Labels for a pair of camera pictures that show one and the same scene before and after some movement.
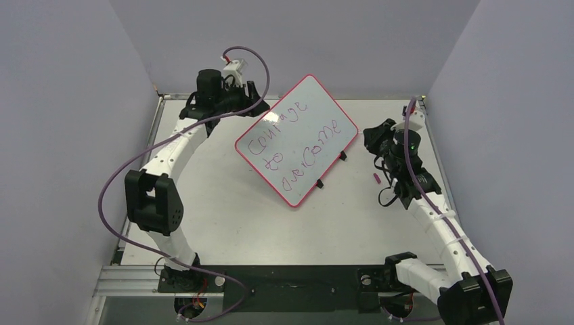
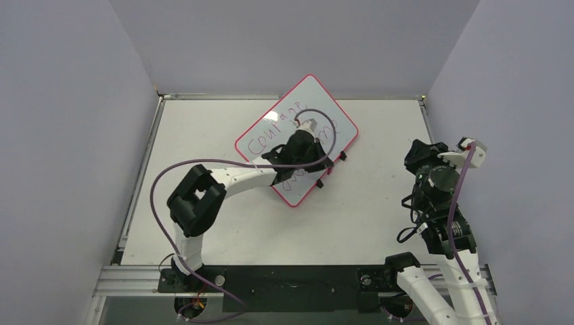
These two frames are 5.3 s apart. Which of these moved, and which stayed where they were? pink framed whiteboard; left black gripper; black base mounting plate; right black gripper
Moved: right black gripper; left black gripper
Stayed: pink framed whiteboard; black base mounting plate
